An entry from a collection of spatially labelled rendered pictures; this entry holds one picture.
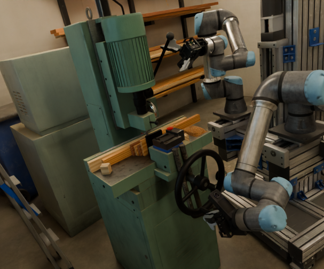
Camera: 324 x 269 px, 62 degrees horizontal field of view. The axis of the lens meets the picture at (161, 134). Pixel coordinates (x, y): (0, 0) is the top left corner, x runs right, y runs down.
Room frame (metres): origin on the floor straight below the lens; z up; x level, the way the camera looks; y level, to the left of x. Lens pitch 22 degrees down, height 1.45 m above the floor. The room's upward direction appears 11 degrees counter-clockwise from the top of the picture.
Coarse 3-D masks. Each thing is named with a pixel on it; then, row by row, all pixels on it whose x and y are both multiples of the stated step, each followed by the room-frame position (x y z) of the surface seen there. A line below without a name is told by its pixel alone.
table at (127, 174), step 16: (192, 144) 1.18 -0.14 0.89; (128, 160) 1.11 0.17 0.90; (144, 160) 1.08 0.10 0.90; (96, 176) 1.02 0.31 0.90; (112, 176) 0.99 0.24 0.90; (128, 176) 0.97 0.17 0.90; (144, 176) 1.00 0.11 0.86; (160, 176) 1.00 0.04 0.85; (176, 176) 0.98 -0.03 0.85; (112, 192) 0.92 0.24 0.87
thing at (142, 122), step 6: (132, 114) 1.25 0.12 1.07; (144, 114) 1.22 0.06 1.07; (150, 114) 1.20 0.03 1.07; (132, 120) 1.25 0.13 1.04; (138, 120) 1.21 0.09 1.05; (144, 120) 1.17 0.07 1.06; (150, 120) 1.19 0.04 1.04; (132, 126) 1.26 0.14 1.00; (138, 126) 1.22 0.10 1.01; (144, 126) 1.17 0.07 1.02; (150, 126) 1.19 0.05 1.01
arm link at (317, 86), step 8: (288, 72) 0.93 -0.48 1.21; (296, 72) 0.91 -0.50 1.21; (304, 72) 0.89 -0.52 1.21; (312, 72) 0.87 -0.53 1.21; (320, 72) 0.85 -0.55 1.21; (280, 80) 0.92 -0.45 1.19; (288, 80) 0.90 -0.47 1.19; (296, 80) 0.88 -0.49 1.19; (304, 80) 0.86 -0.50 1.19; (312, 80) 0.84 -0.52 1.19; (320, 80) 0.83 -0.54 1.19; (280, 88) 0.90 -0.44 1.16; (288, 88) 0.88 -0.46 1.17; (296, 88) 0.87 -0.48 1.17; (304, 88) 0.85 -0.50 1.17; (312, 88) 0.83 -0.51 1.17; (320, 88) 0.82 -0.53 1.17; (280, 96) 0.91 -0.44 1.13; (288, 96) 0.89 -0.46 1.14; (296, 96) 0.87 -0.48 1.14; (304, 96) 0.85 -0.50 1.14; (312, 96) 0.83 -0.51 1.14; (320, 96) 0.82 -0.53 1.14; (304, 104) 0.88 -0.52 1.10; (312, 104) 0.85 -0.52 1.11; (320, 104) 0.83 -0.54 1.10
